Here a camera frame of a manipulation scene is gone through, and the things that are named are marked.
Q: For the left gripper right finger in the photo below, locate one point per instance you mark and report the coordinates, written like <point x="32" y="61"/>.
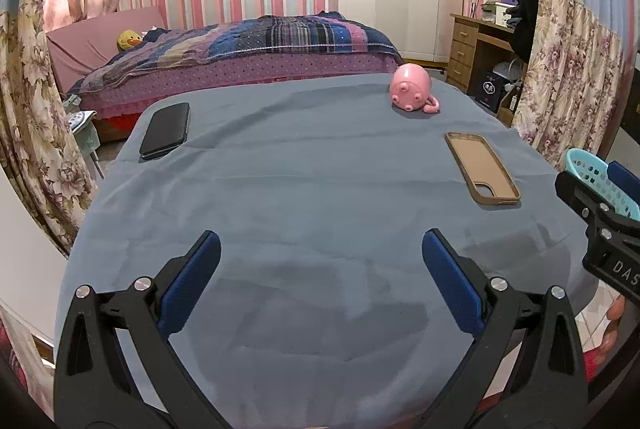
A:
<point x="524" y="367"/>

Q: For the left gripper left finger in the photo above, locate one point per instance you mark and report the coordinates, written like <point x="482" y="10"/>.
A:
<point x="93" y="385"/>

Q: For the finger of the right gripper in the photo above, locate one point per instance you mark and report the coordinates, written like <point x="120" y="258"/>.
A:
<point x="625" y="180"/>
<point x="586" y="203"/>

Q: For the person hand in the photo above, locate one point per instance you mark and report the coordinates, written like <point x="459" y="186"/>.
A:
<point x="614" y="316"/>

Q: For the blue plastic basket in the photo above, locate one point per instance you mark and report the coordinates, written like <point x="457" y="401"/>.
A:
<point x="594" y="172"/>

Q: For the right floral curtain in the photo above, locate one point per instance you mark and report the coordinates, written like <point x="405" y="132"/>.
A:
<point x="576" y="78"/>

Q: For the floral curtain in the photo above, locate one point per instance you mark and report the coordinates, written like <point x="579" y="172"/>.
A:
<point x="39" y="153"/>
<point x="576" y="78"/>

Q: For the brown phone case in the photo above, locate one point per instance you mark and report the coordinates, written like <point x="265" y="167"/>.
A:
<point x="488" y="181"/>

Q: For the black box under desk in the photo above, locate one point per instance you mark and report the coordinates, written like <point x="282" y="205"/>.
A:
<point x="491" y="90"/>

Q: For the grey table cloth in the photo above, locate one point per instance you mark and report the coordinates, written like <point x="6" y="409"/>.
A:
<point x="321" y="312"/>

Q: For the wooden desk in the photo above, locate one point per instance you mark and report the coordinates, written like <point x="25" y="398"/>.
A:
<point x="476" y="48"/>

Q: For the pink pig mug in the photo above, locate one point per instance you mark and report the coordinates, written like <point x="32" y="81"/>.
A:
<point x="411" y="90"/>

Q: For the left floral curtain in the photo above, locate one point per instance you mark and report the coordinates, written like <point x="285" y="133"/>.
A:
<point x="39" y="153"/>

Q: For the black smartphone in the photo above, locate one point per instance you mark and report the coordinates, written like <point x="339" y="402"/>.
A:
<point x="167" y="129"/>

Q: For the white bedside table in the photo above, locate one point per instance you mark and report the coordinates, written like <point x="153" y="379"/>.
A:
<point x="87" y="137"/>

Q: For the bed with purple bedding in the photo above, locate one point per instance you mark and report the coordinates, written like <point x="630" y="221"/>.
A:
<point x="120" y="86"/>

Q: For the yellow duck plush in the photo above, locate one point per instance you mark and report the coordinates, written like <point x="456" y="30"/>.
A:
<point x="128" y="39"/>

